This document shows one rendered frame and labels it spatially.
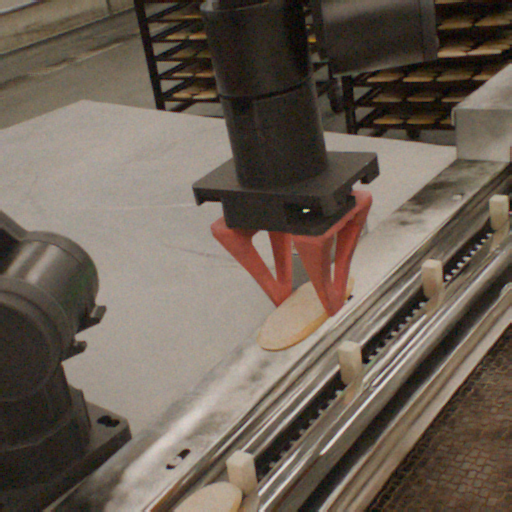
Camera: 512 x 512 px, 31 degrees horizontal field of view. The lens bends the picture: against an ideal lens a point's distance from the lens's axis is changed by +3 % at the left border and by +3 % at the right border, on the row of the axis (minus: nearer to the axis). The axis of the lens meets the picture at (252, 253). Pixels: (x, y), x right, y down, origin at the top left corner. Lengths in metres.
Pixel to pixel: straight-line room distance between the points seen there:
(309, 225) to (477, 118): 0.50
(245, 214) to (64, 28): 5.91
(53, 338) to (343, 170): 0.21
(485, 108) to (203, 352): 0.40
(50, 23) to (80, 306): 5.75
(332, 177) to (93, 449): 0.28
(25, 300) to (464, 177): 0.53
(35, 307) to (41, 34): 5.74
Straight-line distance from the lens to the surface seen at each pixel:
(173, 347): 0.83
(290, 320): 0.58
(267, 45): 0.52
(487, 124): 1.01
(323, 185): 0.53
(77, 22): 6.53
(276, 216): 0.54
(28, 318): 0.60
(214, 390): 0.68
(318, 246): 0.54
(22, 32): 6.22
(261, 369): 0.70
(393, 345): 0.73
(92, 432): 0.72
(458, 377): 0.61
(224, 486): 0.60
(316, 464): 0.60
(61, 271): 0.64
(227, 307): 0.87
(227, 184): 0.57
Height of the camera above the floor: 1.24
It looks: 25 degrees down
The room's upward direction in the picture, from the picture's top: 10 degrees counter-clockwise
